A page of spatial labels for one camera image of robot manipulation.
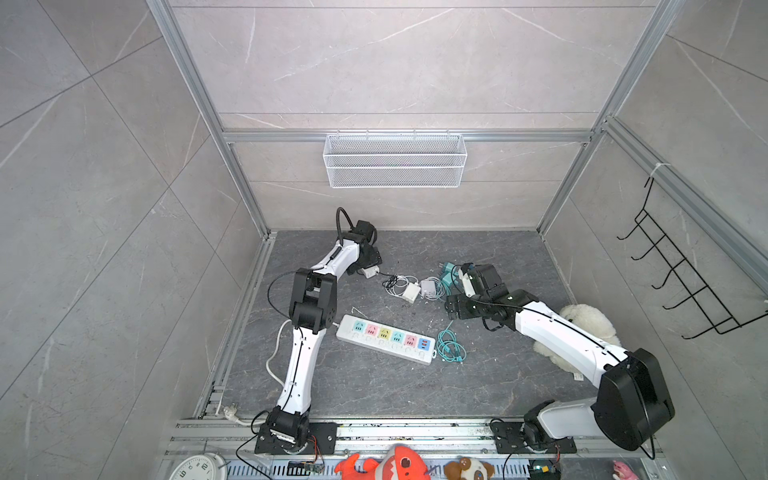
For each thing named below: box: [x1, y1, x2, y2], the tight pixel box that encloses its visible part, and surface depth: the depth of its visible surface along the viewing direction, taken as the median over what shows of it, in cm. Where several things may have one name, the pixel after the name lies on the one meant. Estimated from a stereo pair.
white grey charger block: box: [420, 280, 436, 297], surface depth 102 cm
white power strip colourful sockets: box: [336, 314, 436, 365], surface depth 90 cm
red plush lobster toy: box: [334, 445, 431, 480], surface depth 66 cm
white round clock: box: [169, 452, 228, 480], surface depth 68 cm
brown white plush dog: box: [443, 457, 495, 480], surface depth 69 cm
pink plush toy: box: [613, 460, 640, 480], surface depth 69 cm
